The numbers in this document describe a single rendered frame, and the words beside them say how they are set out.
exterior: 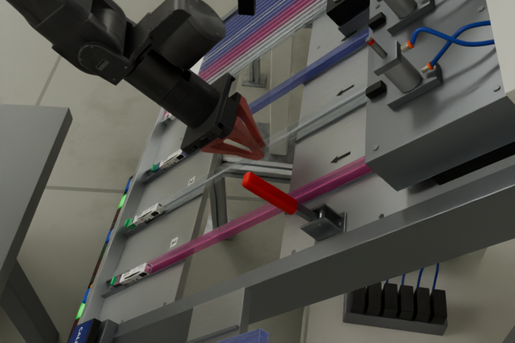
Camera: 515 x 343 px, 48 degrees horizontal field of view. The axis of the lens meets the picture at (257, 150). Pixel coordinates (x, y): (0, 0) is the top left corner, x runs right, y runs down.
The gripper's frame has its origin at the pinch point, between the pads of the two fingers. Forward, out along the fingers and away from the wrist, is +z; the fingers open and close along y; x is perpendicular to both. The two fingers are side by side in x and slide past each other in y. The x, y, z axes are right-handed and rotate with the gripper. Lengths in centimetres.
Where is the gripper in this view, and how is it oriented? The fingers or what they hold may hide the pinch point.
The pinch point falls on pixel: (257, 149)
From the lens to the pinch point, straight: 76.2
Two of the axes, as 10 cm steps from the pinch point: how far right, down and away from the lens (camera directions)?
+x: -6.8, 4.2, 6.0
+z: 7.2, 5.4, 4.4
